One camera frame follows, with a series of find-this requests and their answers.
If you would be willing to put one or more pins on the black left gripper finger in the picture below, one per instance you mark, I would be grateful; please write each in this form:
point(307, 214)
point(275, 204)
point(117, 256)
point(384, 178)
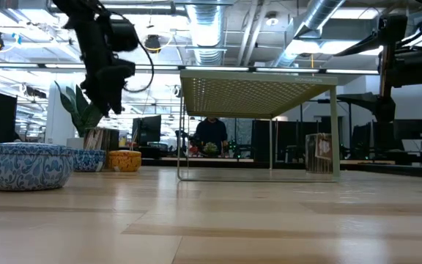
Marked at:
point(117, 102)
point(104, 106)

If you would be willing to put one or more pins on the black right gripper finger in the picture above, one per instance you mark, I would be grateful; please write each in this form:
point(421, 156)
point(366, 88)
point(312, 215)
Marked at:
point(368, 44)

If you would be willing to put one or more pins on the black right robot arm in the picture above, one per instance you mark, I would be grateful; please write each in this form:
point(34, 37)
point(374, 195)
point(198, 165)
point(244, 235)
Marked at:
point(416, 66)

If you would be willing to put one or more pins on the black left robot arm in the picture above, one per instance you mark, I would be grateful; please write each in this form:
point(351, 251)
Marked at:
point(86, 36)

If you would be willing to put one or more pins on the yellow patterned candle tin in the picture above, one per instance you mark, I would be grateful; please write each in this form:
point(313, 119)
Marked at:
point(125, 161)

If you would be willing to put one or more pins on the potted snake plant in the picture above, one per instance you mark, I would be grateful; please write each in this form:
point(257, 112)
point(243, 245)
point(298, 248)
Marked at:
point(81, 113)

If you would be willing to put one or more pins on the black desk monitor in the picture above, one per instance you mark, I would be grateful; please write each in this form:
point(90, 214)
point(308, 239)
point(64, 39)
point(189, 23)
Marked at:
point(147, 130)
point(412, 129)

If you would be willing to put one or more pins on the person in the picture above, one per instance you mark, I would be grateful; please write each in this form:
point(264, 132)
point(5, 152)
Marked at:
point(211, 132)

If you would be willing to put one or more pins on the long white light bar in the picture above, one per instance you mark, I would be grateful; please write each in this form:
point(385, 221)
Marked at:
point(214, 68)

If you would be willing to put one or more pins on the small green desk plant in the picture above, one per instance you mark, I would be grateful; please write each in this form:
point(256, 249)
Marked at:
point(210, 147)

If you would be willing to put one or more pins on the green perforated metal shelf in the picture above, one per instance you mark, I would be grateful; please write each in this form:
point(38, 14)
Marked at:
point(233, 95)

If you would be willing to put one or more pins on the silver ventilation duct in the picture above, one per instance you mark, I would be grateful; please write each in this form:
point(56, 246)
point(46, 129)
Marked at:
point(207, 29)
point(317, 14)

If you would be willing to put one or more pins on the black table frame rail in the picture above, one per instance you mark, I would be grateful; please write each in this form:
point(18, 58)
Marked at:
point(233, 165)
point(409, 171)

